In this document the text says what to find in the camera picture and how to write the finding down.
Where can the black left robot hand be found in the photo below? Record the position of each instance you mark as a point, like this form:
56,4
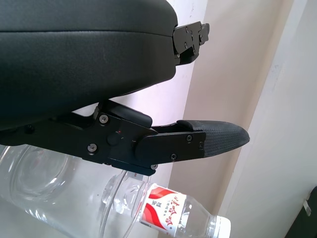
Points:
74,62

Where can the clear water bottle red label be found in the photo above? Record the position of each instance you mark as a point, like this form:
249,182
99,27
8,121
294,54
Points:
163,208

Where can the clear glass cup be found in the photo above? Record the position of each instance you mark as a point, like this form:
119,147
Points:
62,193

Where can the black object with white tag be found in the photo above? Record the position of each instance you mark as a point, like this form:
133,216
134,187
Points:
308,218

